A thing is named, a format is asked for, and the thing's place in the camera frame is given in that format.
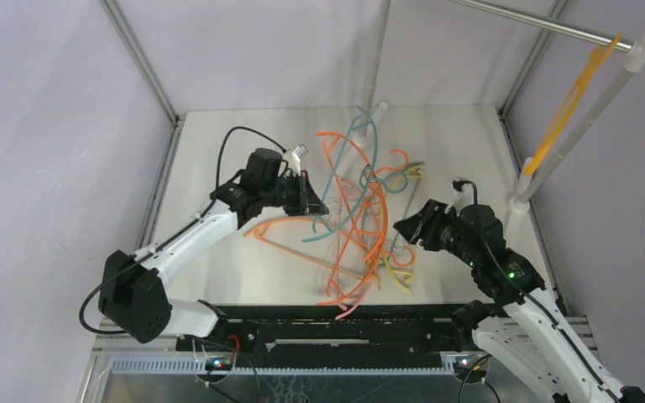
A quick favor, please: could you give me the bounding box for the pale yellow hanger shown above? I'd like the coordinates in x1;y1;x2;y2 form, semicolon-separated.
379;175;425;293

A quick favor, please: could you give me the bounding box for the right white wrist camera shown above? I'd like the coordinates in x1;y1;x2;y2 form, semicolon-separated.
449;178;476;215

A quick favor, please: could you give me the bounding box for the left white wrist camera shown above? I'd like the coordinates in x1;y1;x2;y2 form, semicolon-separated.
285;144;308;175

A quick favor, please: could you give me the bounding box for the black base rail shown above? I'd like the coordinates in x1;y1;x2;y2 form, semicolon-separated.
185;301;494;354

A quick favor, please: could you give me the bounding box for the teal plastic hanger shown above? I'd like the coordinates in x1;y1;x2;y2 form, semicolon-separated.
301;105;410;243

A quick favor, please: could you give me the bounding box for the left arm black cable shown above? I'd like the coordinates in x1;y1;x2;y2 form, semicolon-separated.
79;126;289;336

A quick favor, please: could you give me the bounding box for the yellow-orange plastic hanger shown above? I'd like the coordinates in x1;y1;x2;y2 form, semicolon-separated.
522;31;623;176

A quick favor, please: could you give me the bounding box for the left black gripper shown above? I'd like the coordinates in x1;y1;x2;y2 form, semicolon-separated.
260;170;328;217

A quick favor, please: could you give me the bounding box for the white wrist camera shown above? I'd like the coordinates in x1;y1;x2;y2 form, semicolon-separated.
449;178;476;215
285;144;308;175

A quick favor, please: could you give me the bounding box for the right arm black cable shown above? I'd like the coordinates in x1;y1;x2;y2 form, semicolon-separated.
451;179;624;403

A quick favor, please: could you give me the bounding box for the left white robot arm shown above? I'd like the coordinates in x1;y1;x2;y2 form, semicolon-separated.
98;145;329;350

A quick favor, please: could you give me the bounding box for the pink hanger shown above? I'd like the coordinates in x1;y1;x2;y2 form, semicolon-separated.
330;181;391;321

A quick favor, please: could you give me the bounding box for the orange plastic hanger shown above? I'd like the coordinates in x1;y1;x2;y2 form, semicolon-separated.
317;132;409;319

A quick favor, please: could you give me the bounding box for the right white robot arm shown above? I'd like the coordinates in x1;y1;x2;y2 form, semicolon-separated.
394;200;645;402

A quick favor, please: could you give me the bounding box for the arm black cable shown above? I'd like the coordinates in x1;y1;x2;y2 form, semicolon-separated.
79;126;289;336
451;179;624;403

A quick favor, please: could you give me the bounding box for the clothes rack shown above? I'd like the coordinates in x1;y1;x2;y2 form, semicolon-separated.
333;1;645;223

